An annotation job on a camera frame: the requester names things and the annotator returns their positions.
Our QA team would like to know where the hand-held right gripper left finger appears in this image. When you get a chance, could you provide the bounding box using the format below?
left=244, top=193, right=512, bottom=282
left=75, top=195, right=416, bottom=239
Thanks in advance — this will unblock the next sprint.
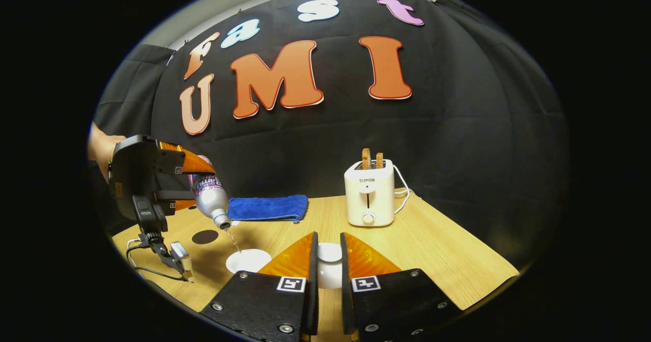
left=200, top=232, right=320, bottom=342

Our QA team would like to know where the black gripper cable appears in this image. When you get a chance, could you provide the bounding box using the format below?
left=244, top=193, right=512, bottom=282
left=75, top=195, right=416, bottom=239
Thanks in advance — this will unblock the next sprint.
left=126, top=238, right=188, bottom=283

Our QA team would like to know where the silver water bottle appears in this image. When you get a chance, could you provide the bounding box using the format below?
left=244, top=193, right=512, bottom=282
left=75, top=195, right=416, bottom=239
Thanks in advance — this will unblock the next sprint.
left=188, top=155, right=232, bottom=230

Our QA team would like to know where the blue folded towel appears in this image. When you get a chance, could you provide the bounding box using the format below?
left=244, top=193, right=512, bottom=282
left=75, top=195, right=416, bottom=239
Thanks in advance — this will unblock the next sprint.
left=227, top=195, right=309, bottom=224

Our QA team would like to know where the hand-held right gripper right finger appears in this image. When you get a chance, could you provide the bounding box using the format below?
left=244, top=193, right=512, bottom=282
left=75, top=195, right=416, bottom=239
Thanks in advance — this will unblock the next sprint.
left=340, top=232, right=463, bottom=342

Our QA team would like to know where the white toaster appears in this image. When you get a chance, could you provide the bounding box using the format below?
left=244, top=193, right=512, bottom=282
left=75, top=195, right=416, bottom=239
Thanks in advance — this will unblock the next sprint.
left=344, top=160, right=395, bottom=227

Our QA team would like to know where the white toaster cable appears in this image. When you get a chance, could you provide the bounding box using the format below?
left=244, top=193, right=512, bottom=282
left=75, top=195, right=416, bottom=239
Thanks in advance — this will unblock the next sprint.
left=392, top=165, right=415, bottom=215

